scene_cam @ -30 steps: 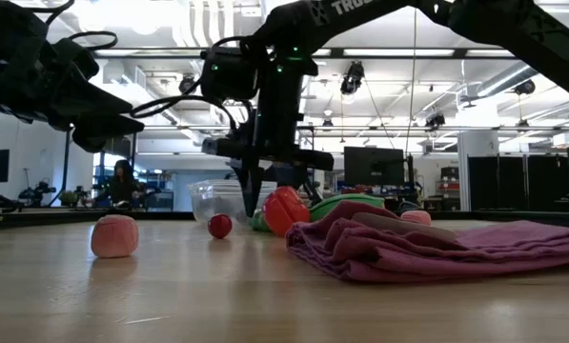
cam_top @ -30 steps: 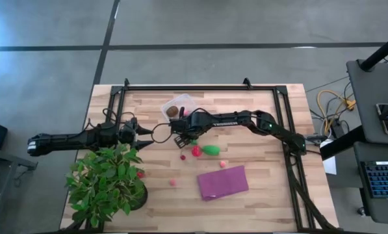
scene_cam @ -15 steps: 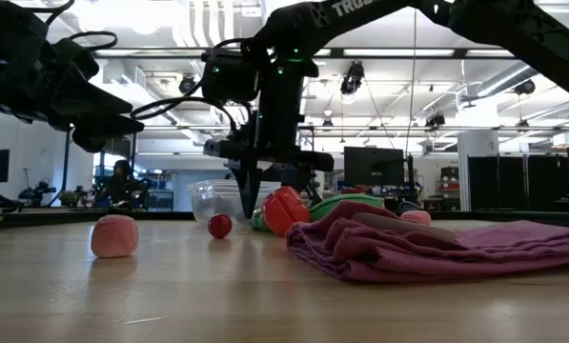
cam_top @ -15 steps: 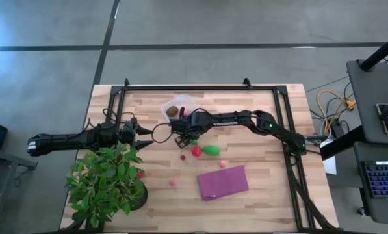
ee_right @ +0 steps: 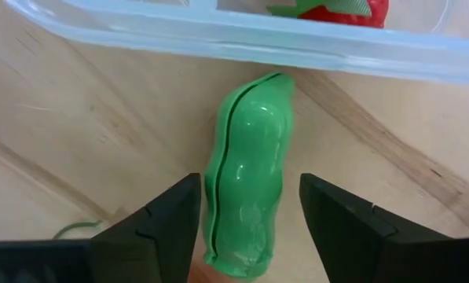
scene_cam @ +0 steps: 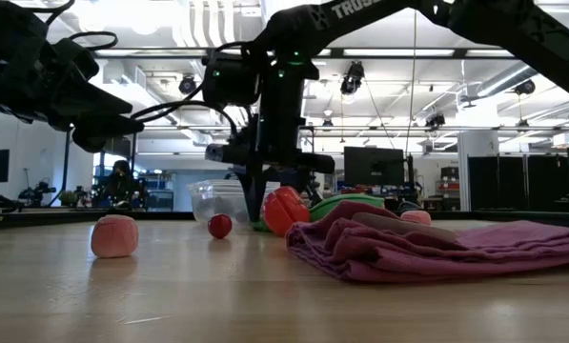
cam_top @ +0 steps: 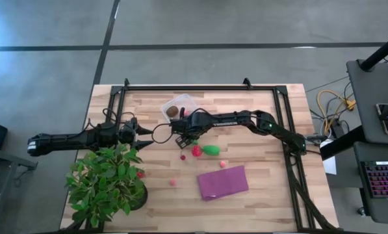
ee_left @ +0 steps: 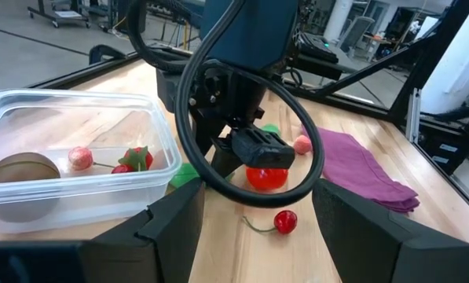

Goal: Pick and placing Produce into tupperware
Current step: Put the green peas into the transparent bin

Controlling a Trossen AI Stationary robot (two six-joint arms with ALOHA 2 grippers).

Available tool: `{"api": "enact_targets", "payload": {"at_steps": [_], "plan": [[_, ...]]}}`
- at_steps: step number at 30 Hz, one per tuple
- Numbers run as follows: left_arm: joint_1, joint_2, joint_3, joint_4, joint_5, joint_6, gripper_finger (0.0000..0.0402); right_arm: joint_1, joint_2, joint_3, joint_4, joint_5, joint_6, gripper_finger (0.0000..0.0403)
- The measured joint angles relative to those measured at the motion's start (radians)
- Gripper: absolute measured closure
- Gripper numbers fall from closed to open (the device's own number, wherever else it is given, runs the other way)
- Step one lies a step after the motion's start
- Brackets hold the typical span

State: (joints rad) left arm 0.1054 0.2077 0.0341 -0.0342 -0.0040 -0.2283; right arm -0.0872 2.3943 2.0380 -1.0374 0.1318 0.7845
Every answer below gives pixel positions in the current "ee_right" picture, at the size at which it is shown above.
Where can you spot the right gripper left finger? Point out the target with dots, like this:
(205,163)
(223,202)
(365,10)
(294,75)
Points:
(140,255)

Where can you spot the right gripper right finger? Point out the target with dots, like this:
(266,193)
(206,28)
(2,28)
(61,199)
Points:
(375,251)

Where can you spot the broad green pea pod toy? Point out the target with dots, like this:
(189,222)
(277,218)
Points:
(250,177)

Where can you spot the big red round toy fruit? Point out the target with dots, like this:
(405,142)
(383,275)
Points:
(360,20)

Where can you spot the clear plastic tupperware container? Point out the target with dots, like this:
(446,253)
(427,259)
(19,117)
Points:
(218,43)

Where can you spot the thin green stem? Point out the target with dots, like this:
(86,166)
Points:
(77,224)

